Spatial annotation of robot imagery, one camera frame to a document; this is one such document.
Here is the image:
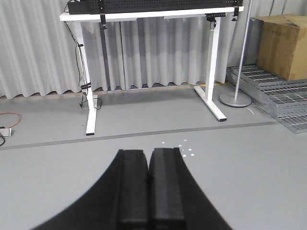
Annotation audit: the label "silver floor stand pole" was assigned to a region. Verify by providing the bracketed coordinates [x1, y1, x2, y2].
[219, 0, 253, 107]

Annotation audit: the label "stacked metal grating panels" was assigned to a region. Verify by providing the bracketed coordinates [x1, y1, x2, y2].
[239, 65, 307, 134]

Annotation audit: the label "black desk power cable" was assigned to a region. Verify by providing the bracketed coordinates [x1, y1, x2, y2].
[63, 3, 103, 110]

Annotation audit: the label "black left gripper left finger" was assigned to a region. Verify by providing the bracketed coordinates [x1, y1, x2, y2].
[117, 149, 149, 230]

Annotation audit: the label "black perforated pegboard panel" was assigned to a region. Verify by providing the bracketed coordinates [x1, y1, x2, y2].
[67, 0, 243, 14]

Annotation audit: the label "grey power strip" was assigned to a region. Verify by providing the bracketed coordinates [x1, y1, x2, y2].
[0, 128, 12, 138]

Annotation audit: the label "white standing desk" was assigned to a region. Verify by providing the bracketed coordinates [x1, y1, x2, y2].
[59, 6, 245, 137]

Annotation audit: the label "brown cardboard box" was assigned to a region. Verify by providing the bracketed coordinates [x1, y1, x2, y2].
[253, 14, 307, 81]

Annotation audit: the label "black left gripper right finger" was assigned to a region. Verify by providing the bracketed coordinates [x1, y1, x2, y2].
[149, 148, 185, 230]

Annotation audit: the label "orange cable on floor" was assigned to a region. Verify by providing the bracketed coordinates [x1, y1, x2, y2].
[0, 112, 22, 129]

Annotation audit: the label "grey curtain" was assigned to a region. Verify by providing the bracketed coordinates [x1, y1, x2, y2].
[0, 0, 307, 100]

